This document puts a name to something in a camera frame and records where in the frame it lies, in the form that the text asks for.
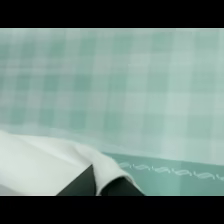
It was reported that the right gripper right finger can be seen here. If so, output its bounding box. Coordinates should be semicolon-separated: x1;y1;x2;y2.
100;176;145;197

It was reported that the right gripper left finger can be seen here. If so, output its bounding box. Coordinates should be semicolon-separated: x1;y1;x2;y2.
56;163;98;197

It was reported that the white garment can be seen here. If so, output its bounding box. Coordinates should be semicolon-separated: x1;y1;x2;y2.
0;130;145;197

